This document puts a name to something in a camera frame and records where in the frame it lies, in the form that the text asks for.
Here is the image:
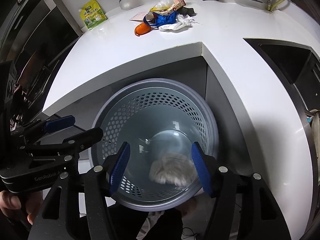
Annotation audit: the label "white tissue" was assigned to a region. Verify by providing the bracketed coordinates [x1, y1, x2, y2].
[158, 14, 198, 31]

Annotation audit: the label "pink paper receipt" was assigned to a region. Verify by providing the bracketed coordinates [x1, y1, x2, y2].
[130, 11, 148, 22]

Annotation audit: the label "blue ribbon strap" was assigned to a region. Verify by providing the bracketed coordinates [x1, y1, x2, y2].
[143, 11, 179, 28]

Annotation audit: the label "orange peel piece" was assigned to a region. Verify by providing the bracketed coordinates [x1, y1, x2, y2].
[134, 23, 152, 36]

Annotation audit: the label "white paper ball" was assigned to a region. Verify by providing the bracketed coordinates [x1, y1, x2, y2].
[149, 153, 197, 187]

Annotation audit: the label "person's left hand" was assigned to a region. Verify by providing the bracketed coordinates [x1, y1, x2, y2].
[1, 191, 43, 225]

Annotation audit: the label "black range hood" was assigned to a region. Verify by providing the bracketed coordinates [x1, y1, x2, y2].
[1, 0, 82, 122]

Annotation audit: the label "yellow green seasoning pouch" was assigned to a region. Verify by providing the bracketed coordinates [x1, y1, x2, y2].
[80, 0, 107, 30]

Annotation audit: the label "grey spatula ladle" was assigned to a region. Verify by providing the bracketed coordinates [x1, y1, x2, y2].
[119, 0, 138, 11]

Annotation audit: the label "clear plastic bag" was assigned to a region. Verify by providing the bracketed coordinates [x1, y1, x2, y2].
[150, 0, 174, 11]

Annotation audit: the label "grey perforated trash basket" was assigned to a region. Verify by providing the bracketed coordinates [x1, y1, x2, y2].
[89, 79, 219, 211]

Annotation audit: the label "dishes in sink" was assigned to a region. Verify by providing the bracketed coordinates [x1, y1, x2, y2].
[305, 109, 319, 156]

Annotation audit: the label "dark grey cloth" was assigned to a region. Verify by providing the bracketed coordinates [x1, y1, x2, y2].
[177, 7, 196, 17]

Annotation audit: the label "red patterned snack wrapper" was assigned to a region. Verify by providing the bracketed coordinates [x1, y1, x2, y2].
[150, 0, 186, 16]

